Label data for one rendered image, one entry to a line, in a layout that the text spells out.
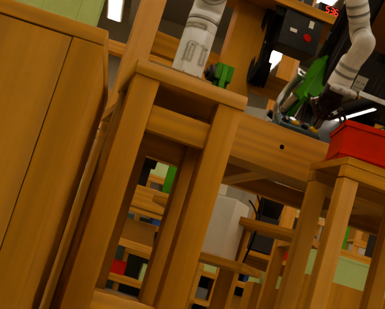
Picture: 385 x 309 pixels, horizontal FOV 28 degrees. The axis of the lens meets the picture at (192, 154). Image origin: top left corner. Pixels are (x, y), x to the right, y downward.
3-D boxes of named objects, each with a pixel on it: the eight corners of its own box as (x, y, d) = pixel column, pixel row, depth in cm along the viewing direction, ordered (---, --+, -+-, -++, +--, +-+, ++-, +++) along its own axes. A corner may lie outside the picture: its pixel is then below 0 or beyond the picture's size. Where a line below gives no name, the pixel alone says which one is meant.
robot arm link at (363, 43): (357, 82, 243) (353, 73, 251) (381, 39, 237) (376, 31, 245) (338, 74, 242) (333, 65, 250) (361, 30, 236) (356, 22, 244)
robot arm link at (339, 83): (330, 91, 242) (339, 73, 239) (322, 77, 252) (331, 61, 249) (355, 100, 244) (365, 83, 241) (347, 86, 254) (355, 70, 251)
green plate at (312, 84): (317, 113, 281) (344, 67, 285) (299, 100, 279) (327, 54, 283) (303, 117, 292) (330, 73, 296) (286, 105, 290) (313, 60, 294)
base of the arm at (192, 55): (204, 81, 220) (222, 26, 223) (175, 68, 217) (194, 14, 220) (194, 85, 229) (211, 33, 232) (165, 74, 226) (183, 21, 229)
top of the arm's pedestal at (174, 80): (244, 111, 210) (249, 97, 210) (134, 71, 203) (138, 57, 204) (213, 127, 240) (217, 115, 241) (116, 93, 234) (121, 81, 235)
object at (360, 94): (396, 113, 269) (399, 105, 270) (357, 98, 266) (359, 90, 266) (345, 127, 307) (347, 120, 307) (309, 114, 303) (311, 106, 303)
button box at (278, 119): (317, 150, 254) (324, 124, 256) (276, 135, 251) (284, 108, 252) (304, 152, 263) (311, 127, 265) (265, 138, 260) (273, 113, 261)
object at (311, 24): (315, 56, 312) (325, 22, 314) (278, 41, 308) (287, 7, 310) (303, 62, 323) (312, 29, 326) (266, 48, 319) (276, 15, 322)
